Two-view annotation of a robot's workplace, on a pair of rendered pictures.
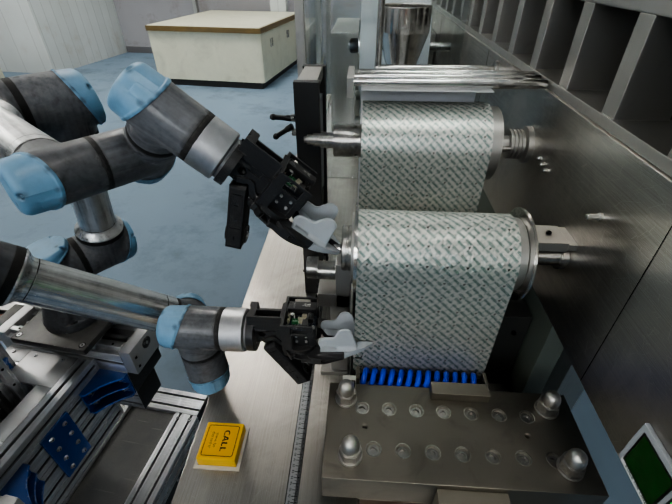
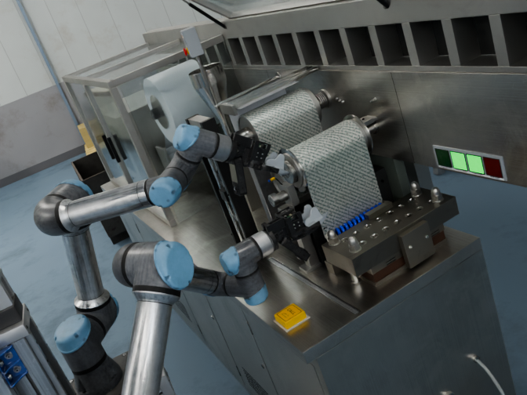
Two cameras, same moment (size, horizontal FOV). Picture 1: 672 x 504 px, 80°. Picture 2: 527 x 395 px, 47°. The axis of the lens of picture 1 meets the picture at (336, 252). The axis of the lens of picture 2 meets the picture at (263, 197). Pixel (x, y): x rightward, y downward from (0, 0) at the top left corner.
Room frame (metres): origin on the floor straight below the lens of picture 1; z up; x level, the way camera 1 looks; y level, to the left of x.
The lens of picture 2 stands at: (-1.02, 0.79, 1.88)
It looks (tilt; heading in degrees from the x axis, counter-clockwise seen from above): 21 degrees down; 336
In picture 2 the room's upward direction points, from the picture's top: 20 degrees counter-clockwise
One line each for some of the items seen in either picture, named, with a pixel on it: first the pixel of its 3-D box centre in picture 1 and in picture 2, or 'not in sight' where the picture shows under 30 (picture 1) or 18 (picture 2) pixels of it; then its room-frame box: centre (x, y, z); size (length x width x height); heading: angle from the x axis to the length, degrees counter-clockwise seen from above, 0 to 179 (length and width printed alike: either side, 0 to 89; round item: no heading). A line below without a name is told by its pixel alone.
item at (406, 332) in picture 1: (423, 337); (347, 195); (0.46, -0.15, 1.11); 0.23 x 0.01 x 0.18; 86
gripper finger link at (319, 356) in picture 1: (318, 350); (307, 229); (0.45, 0.03, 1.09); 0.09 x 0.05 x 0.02; 85
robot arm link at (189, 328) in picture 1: (194, 328); (240, 257); (0.48, 0.25, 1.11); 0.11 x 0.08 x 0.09; 86
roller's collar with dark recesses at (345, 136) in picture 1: (348, 140); (242, 139); (0.78, -0.03, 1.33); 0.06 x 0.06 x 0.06; 86
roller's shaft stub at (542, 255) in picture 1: (540, 254); (366, 131); (0.51, -0.32, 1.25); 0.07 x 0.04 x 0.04; 86
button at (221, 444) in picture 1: (221, 443); (290, 316); (0.38, 0.21, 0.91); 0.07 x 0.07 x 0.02; 86
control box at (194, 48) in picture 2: not in sight; (190, 42); (1.07, -0.10, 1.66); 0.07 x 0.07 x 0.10; 72
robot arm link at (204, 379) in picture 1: (204, 357); (247, 284); (0.50, 0.25, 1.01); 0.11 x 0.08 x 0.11; 28
